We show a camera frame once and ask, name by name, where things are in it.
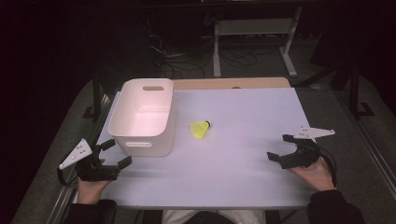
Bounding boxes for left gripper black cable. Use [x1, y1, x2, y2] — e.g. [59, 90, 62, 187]
[56, 167, 78, 189]

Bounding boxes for white plastic storage bin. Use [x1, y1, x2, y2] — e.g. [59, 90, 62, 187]
[107, 77, 176, 158]

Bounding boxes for person's light trousers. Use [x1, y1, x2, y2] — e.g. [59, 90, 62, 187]
[161, 209, 267, 224]

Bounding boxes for yellow shuttlecock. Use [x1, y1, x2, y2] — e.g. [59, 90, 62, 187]
[190, 119, 212, 140]

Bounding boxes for pale lilac table cover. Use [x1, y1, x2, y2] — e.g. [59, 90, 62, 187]
[72, 87, 316, 209]

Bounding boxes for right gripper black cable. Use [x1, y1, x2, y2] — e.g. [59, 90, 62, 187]
[318, 147, 339, 189]

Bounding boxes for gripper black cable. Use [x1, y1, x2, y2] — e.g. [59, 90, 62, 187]
[318, 147, 339, 189]
[56, 167, 78, 189]

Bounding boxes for white metal desk frame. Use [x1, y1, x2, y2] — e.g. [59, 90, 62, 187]
[212, 6, 304, 78]

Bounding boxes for black metal stand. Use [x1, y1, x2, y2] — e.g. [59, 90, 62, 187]
[293, 60, 375, 120]
[82, 70, 106, 123]

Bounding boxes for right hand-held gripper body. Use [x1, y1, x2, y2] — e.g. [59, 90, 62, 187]
[280, 125, 336, 170]

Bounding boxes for person's right hand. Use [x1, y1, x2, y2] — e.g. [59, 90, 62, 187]
[287, 156, 336, 192]

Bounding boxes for person's left hand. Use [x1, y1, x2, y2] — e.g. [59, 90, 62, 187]
[77, 178, 110, 205]

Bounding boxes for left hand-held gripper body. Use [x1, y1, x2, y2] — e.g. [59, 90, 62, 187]
[58, 138, 121, 183]

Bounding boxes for tangle of black floor cables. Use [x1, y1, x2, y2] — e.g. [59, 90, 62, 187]
[148, 34, 269, 80]

